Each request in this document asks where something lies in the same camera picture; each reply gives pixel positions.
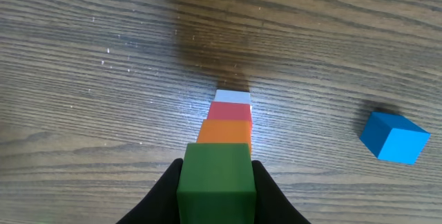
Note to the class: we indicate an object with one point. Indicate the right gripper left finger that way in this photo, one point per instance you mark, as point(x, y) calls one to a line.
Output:
point(162, 200)

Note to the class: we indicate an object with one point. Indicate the white cube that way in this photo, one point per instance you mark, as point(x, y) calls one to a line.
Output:
point(233, 96)

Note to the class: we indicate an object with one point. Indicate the orange cube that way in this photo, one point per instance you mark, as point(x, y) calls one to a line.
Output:
point(224, 132)

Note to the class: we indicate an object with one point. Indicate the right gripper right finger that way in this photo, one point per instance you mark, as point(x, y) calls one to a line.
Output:
point(273, 203)

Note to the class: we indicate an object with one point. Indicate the green cube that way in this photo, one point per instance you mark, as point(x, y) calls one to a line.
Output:
point(215, 182)

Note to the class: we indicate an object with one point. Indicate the blue cube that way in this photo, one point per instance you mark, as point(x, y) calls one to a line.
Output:
point(393, 137)

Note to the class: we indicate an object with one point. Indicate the red cube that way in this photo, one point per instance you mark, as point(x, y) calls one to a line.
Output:
point(229, 111)

